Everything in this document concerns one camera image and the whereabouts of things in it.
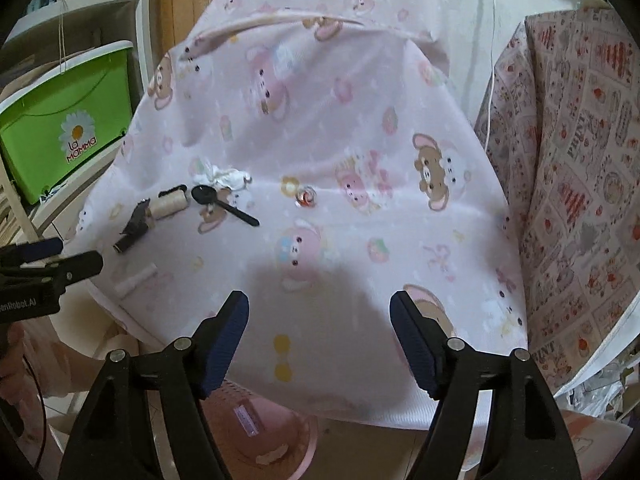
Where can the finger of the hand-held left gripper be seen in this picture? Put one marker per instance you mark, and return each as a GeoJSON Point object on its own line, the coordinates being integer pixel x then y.
{"type": "Point", "coordinates": [75, 266]}
{"type": "Point", "coordinates": [42, 250]}

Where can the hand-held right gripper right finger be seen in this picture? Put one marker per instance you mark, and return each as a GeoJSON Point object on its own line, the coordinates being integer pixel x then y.
{"type": "Point", "coordinates": [417, 350]}

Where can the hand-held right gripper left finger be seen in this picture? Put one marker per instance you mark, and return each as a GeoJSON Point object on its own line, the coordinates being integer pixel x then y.
{"type": "Point", "coordinates": [227, 345]}

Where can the small white tube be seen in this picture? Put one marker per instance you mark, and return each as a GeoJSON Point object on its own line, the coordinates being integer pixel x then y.
{"type": "Point", "coordinates": [135, 282]}

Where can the black plastic tool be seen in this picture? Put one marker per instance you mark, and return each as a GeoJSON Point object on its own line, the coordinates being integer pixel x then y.
{"type": "Point", "coordinates": [135, 227]}

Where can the cream thread spool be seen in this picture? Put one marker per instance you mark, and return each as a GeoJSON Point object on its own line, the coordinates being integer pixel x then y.
{"type": "Point", "coordinates": [167, 206]}

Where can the black plastic spoon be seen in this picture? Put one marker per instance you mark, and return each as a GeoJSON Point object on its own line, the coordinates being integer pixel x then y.
{"type": "Point", "coordinates": [202, 195]}

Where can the small clear plastic piece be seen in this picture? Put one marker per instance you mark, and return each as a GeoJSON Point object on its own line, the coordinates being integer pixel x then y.
{"type": "Point", "coordinates": [305, 196]}

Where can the white tissue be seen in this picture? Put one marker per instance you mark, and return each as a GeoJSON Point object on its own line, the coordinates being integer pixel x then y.
{"type": "Point", "coordinates": [220, 176]}

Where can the person's left hand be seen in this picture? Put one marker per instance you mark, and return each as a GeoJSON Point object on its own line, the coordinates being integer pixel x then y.
{"type": "Point", "coordinates": [14, 365]}

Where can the green storage box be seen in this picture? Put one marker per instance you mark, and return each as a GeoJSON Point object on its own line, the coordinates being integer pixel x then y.
{"type": "Point", "coordinates": [50, 110]}

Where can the clear plastic bag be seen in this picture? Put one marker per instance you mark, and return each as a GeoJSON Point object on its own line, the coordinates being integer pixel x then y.
{"type": "Point", "coordinates": [605, 385]}

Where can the pink printed clothing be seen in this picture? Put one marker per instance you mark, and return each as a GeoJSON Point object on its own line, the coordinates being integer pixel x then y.
{"type": "Point", "coordinates": [595, 440]}

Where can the patchwork print quilt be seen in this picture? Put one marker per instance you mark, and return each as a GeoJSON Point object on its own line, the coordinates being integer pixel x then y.
{"type": "Point", "coordinates": [575, 160]}

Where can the pink bear print blanket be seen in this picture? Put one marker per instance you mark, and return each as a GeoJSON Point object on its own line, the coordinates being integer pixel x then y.
{"type": "Point", "coordinates": [350, 110]}

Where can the white shelf unit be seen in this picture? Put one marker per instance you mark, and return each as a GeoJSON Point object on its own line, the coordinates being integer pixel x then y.
{"type": "Point", "coordinates": [145, 20]}

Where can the wooden door panel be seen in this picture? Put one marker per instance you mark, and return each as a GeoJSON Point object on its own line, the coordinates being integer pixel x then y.
{"type": "Point", "coordinates": [175, 10]}

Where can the white bedding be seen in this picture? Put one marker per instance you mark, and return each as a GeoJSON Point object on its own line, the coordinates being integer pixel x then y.
{"type": "Point", "coordinates": [465, 35]}

